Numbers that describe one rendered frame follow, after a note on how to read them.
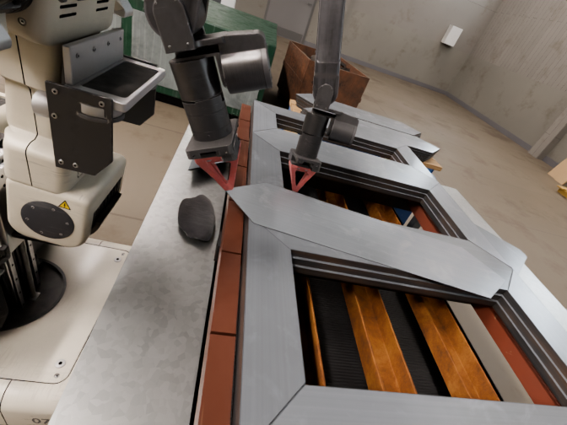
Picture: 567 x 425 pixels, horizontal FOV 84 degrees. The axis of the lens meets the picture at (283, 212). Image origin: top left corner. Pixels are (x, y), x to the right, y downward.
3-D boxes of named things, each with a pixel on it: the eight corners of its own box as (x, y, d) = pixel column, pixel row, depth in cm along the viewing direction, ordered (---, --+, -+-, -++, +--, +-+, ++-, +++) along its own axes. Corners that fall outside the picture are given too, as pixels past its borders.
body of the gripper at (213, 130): (240, 128, 51) (229, 82, 47) (234, 157, 43) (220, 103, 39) (201, 134, 52) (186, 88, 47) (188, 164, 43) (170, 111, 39)
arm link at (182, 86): (172, 47, 42) (159, 56, 37) (223, 39, 41) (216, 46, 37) (188, 99, 46) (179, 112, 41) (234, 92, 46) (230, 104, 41)
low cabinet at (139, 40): (39, 68, 285) (24, -42, 239) (121, 38, 434) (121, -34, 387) (254, 131, 323) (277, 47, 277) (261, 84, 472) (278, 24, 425)
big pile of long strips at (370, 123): (412, 136, 193) (418, 126, 190) (442, 168, 161) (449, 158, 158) (290, 99, 175) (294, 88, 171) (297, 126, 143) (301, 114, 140)
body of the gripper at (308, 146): (311, 159, 86) (320, 133, 83) (320, 170, 76) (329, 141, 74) (288, 154, 84) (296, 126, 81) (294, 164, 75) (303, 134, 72)
